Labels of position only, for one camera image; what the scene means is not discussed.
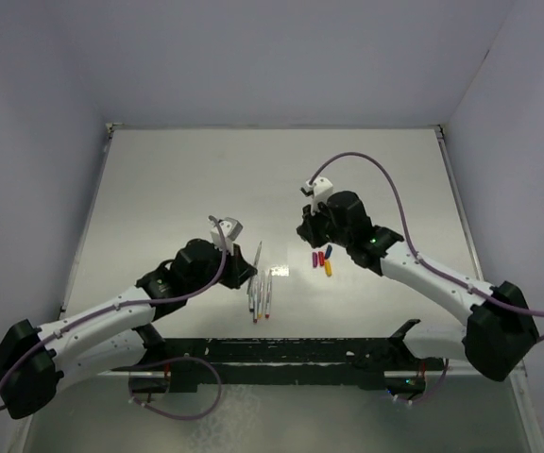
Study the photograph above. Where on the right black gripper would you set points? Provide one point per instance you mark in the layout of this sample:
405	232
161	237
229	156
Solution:
307	229

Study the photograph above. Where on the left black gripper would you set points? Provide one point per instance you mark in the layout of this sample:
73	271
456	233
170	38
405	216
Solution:
239	270

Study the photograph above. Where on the purple marker pen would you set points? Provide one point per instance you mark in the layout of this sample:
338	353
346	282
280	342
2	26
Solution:
252	299

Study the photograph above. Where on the yellow marker pen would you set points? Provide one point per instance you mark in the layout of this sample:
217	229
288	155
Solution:
262	295

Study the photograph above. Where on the blue marker pen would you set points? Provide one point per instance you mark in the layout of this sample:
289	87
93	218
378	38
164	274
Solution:
255	292

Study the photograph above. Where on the green marker pen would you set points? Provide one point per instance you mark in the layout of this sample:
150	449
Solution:
257	256

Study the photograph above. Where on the red marker pen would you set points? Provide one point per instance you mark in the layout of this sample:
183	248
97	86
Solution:
268	295

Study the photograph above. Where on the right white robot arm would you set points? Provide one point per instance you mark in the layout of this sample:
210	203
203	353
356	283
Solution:
496	330

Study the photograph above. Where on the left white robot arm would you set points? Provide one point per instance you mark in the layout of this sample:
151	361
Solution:
36	363

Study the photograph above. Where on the yellow pen cap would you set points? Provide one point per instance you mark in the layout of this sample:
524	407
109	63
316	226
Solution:
328	268

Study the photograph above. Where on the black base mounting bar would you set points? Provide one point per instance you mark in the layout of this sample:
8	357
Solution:
181	365

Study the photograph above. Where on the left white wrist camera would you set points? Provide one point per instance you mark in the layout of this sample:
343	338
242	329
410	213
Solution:
224	233

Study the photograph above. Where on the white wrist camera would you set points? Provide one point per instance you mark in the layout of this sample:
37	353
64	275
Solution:
224	233
318	191

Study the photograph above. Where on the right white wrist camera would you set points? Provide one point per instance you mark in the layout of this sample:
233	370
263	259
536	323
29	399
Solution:
318	191

